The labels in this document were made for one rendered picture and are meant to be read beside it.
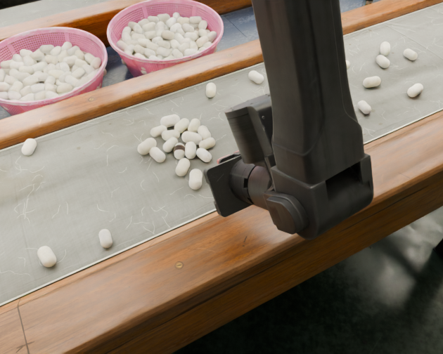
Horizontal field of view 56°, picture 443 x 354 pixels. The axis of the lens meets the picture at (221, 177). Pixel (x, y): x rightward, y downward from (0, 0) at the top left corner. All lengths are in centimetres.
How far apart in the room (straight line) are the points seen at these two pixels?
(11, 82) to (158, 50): 32
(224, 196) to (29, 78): 59
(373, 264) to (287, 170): 120
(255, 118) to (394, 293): 118
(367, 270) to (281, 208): 117
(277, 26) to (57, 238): 48
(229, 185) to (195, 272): 14
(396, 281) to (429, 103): 76
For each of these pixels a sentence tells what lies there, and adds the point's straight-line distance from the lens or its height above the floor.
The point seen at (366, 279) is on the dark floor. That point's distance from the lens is 150.
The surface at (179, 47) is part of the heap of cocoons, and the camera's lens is 99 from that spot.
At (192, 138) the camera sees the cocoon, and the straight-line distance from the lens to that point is 74.
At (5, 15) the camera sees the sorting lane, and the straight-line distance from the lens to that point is 124.
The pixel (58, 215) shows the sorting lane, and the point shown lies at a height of 74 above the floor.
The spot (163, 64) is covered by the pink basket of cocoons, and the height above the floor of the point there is 76.
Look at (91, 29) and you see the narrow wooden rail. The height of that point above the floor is 73.
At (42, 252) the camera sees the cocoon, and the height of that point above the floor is 76.
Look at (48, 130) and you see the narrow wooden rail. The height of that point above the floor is 75.
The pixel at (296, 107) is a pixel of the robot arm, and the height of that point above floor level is 107.
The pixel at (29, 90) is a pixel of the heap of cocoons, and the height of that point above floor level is 74.
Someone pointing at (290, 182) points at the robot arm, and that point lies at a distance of 36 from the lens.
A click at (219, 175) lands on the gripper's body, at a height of 89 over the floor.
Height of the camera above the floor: 128
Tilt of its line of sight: 50 degrees down
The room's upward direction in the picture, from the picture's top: straight up
